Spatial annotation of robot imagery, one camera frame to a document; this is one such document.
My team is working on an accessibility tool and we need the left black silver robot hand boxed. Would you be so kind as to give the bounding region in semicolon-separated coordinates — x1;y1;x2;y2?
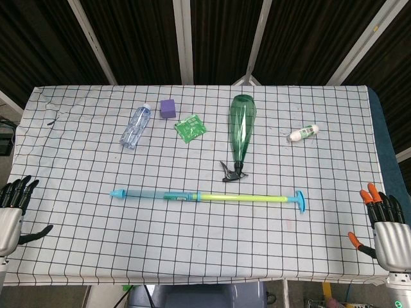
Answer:
0;175;54;257

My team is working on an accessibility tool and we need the right orange-tipped silver robot hand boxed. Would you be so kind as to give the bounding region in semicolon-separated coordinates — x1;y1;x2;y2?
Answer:
348;182;411;273

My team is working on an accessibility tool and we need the blue green toy pump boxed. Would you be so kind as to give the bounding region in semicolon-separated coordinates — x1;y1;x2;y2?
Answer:
109;188;307;214

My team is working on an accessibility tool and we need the black electronics box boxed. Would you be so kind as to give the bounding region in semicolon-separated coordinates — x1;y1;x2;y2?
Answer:
0;118;16;157

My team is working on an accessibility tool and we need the teal padded table edge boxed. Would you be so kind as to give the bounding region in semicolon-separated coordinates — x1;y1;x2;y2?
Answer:
367;88;411;225

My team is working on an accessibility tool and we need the white table leg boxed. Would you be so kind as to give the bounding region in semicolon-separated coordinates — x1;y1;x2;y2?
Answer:
281;278;290;308

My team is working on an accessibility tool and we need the small white bottle green label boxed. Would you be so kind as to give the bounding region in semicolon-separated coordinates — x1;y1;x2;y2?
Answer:
286;124;320;143

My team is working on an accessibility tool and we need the clear plastic water bottle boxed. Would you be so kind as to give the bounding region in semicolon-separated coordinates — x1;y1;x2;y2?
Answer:
119;103;152;150

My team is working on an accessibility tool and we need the white black checkered tablecloth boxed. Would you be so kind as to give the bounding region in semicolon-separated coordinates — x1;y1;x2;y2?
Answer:
0;83;399;287

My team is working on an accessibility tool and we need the green spray bottle black trigger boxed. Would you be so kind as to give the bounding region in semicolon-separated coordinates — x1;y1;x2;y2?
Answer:
220;94;259;184

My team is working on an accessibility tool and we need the purple foam cube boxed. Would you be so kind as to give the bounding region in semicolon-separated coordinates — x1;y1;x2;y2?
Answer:
159;99;177;120

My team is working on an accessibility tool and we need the grey robot torso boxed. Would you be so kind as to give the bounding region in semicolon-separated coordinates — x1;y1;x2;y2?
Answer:
128;282;267;308

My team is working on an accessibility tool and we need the green foil sachet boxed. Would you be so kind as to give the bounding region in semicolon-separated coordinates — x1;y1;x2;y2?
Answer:
174;115;208;144

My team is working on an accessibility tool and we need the white frame post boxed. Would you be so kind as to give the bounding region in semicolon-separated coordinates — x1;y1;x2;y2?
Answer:
326;0;396;86
66;0;119;86
231;0;274;86
172;0;194;86

